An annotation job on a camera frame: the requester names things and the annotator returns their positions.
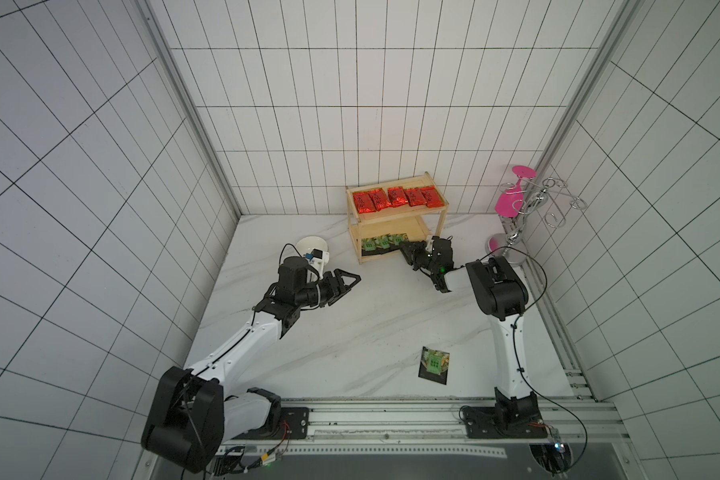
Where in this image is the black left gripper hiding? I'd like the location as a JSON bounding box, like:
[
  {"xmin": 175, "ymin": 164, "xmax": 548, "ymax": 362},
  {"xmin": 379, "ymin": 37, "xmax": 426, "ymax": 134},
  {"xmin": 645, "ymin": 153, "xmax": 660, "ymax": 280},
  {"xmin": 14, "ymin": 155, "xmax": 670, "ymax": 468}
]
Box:
[{"xmin": 296, "ymin": 268, "xmax": 361, "ymax": 308}]

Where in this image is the red tea bag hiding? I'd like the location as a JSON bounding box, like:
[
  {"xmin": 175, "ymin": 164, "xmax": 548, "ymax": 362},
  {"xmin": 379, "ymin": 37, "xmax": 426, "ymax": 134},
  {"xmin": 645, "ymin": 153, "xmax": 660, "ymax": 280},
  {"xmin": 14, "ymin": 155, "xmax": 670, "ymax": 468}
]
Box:
[
  {"xmin": 387, "ymin": 187, "xmax": 409, "ymax": 208},
  {"xmin": 352, "ymin": 191, "xmax": 376, "ymax": 214},
  {"xmin": 418, "ymin": 185, "xmax": 445, "ymax": 209},
  {"xmin": 404, "ymin": 188, "xmax": 428, "ymax": 207},
  {"xmin": 368, "ymin": 188, "xmax": 392, "ymax": 211}
]

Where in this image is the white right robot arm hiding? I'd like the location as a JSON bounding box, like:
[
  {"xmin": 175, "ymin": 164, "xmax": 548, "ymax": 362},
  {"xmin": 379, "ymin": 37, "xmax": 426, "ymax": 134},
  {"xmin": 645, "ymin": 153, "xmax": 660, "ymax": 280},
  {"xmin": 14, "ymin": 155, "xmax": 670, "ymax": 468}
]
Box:
[{"xmin": 399, "ymin": 236, "xmax": 541, "ymax": 431}]

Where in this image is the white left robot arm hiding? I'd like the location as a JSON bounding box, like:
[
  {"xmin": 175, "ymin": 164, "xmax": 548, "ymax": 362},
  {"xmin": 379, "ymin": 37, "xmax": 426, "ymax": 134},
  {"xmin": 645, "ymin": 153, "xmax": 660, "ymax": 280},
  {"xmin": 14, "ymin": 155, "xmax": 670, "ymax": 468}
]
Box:
[{"xmin": 141, "ymin": 256, "xmax": 361, "ymax": 473}]

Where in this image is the wooden two-tier shelf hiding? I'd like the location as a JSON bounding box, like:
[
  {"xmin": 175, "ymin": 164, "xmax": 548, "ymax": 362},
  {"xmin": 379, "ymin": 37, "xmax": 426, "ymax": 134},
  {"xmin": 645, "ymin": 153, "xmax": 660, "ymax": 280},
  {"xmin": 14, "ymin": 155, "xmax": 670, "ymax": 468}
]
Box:
[{"xmin": 345, "ymin": 172, "xmax": 449, "ymax": 264}]

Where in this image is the white ceramic bowl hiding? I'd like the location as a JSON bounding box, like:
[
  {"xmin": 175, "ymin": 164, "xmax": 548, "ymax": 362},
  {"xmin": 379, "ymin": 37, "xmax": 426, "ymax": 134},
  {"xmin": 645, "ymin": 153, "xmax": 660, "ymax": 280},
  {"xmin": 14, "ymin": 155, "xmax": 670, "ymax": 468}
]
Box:
[{"xmin": 296, "ymin": 236, "xmax": 329, "ymax": 262}]

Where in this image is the pink spatula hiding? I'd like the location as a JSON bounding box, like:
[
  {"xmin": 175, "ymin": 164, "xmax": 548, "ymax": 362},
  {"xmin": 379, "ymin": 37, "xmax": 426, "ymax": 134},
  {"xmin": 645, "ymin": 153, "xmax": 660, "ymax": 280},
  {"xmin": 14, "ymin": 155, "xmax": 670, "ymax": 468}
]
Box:
[{"xmin": 495, "ymin": 165, "xmax": 537, "ymax": 219}]

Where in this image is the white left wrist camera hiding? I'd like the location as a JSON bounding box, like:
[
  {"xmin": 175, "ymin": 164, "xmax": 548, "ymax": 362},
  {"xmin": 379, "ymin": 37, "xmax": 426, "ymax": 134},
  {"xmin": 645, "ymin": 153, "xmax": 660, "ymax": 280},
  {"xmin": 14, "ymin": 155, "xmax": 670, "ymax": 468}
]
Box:
[{"xmin": 304, "ymin": 249, "xmax": 325, "ymax": 277}]

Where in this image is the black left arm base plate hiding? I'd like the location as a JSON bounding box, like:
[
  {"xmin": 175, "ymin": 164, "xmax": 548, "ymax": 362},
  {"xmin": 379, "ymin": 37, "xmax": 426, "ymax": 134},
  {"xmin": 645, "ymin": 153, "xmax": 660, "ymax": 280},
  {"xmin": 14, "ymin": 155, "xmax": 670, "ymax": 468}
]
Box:
[{"xmin": 234, "ymin": 407, "xmax": 310, "ymax": 440}]

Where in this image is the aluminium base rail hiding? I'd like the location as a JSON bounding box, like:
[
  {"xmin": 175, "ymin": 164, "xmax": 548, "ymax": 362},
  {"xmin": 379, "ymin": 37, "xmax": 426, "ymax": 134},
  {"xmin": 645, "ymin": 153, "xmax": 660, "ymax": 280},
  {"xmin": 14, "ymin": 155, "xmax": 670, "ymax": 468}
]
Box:
[{"xmin": 213, "ymin": 399, "xmax": 629, "ymax": 458}]

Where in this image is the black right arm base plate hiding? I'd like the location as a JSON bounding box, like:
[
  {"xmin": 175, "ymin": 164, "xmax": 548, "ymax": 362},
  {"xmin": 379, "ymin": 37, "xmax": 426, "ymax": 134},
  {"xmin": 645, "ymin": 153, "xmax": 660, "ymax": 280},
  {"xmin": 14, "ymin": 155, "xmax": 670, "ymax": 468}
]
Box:
[{"xmin": 459, "ymin": 405, "xmax": 548, "ymax": 440}]

